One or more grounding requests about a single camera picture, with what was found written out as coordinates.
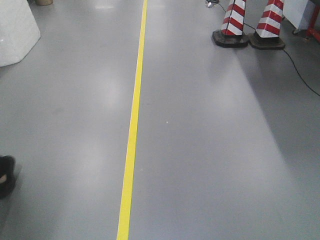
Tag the red white traffic cone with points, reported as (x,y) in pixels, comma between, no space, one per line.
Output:
(231,33)

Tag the red conveyor leg frame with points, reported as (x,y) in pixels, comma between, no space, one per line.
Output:
(312,32)

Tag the cardboard tube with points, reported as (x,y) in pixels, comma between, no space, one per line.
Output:
(43,2)

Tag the white wrapped block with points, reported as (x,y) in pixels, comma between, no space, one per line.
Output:
(19,31)

